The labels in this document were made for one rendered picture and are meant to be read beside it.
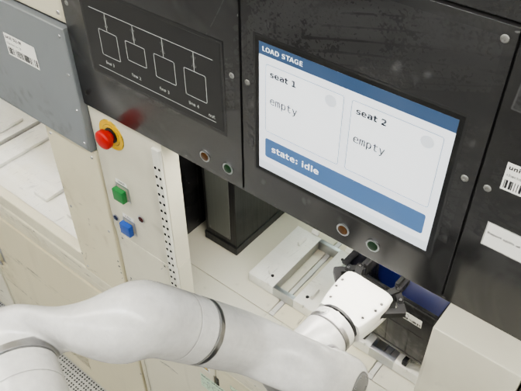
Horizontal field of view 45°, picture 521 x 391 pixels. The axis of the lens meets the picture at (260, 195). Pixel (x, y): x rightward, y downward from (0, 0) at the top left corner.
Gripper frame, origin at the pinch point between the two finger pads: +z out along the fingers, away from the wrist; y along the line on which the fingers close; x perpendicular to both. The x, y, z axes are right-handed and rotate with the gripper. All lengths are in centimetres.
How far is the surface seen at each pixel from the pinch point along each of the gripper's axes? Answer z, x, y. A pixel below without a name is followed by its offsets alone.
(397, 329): 3.4, -18.2, 3.2
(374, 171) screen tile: -16.5, 36.3, 3.1
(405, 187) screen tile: -16.3, 36.1, 7.6
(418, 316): 2.9, -10.3, 6.9
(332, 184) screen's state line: -16.8, 30.9, -2.7
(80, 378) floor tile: -22, -119, -101
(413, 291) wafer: 14.1, -18.2, 0.4
